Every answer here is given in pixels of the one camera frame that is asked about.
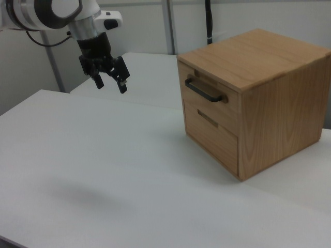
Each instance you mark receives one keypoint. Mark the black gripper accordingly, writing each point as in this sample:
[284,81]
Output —
[94,49]

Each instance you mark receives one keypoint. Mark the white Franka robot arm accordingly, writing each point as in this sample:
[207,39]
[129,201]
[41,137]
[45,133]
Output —
[26,13]

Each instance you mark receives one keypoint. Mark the wooden drawer with slot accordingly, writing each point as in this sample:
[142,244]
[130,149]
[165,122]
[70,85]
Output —
[207,139]

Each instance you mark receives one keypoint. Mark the wooden drawer cabinet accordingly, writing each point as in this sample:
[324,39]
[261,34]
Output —
[271,103]

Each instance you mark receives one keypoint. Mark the black vertical pole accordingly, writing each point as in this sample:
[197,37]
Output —
[209,20]

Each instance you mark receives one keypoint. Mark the grey partition post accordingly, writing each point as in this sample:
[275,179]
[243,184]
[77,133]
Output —
[53,67]
[170,25]

